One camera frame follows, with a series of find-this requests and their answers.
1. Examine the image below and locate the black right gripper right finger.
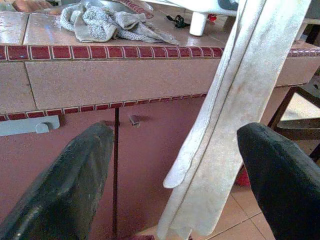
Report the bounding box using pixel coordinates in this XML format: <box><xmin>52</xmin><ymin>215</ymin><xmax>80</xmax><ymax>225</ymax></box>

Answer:
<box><xmin>236</xmin><ymin>122</ymin><xmax>320</xmax><ymax>240</ymax></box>

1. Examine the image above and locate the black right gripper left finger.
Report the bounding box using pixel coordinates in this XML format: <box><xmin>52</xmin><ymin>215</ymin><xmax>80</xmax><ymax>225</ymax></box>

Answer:
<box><xmin>0</xmin><ymin>121</ymin><xmax>115</xmax><ymax>240</ymax></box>

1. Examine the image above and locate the red plastic item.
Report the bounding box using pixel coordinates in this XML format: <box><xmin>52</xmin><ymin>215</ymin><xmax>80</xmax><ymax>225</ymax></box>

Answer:
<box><xmin>236</xmin><ymin>164</ymin><xmax>251</xmax><ymax>187</ymax></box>

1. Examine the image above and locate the reddish brown cabinet door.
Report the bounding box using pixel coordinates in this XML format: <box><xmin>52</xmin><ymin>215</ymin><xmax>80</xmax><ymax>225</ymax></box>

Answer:
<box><xmin>116</xmin><ymin>94</ymin><xmax>208</xmax><ymax>233</ymax></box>
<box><xmin>0</xmin><ymin>109</ymin><xmax>116</xmax><ymax>240</ymax></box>

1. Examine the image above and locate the dark wooden stool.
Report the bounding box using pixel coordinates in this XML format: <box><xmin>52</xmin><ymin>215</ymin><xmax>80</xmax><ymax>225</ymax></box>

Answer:
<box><xmin>267</xmin><ymin>74</ymin><xmax>320</xmax><ymax>161</ymax></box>

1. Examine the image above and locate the metal cabinet knob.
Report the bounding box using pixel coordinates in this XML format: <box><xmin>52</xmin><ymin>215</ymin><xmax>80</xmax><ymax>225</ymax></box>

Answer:
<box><xmin>127</xmin><ymin>114</ymin><xmax>141</xmax><ymax>128</ymax></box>

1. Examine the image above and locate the long white plastic chair leg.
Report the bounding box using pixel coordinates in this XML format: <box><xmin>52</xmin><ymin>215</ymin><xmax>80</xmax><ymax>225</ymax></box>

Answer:
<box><xmin>156</xmin><ymin>0</ymin><xmax>313</xmax><ymax>240</ymax></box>

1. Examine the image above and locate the grey knitted cloth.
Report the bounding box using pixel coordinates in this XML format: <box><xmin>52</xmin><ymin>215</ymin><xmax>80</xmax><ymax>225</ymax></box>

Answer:
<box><xmin>59</xmin><ymin>1</ymin><xmax>181</xmax><ymax>46</ymax></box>

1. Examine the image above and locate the white plastic rack with foot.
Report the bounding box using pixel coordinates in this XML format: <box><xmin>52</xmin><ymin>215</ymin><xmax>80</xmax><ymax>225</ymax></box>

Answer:
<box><xmin>142</xmin><ymin>0</ymin><xmax>241</xmax><ymax>37</ymax></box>

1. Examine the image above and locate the small black cord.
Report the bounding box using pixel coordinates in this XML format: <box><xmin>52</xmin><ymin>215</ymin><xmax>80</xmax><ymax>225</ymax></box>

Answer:
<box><xmin>165</xmin><ymin>14</ymin><xmax>191</xmax><ymax>29</ymax></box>

